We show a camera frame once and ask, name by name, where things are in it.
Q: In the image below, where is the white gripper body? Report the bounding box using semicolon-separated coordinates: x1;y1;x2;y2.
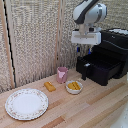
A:
70;29;102;46

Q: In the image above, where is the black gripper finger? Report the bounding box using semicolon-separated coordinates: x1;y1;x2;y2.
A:
87;44;93;55
75;44;81;55

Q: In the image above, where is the black air fryer drawer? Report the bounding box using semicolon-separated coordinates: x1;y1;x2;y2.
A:
75;53;123;87

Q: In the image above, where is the orange food block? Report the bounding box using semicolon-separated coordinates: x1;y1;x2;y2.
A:
43;81;57;93

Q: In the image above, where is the black air fryer housing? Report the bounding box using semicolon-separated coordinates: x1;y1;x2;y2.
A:
91;28;128;80

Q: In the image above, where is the pink cup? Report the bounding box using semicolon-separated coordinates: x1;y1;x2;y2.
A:
56;66;69;85

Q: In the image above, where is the yellow fry piece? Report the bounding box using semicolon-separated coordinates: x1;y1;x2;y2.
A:
75;81;82;90
67;82;76;91
71;81;80;91

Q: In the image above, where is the small white bowl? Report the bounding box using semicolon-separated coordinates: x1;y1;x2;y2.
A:
64;80;84;95

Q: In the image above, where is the woven folding screen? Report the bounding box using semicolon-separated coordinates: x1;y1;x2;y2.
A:
0;0;128;94

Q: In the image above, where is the floral rimmed white plate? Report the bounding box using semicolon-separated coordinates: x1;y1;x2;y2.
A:
4;87;50;121

